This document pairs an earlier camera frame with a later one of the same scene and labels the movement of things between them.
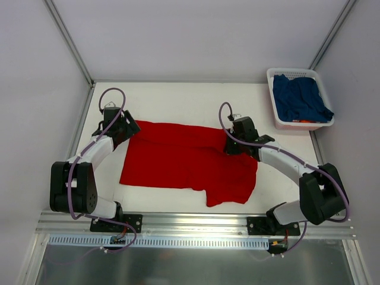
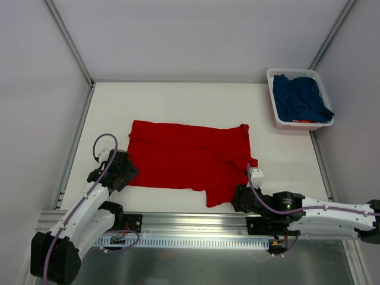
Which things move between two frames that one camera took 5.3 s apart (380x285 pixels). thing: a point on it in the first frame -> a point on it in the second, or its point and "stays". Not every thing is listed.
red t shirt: x=190 y=157 stays
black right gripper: x=233 y=147 -> x=240 y=200
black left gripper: x=130 y=124 -> x=125 y=175
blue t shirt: x=298 y=98 stays
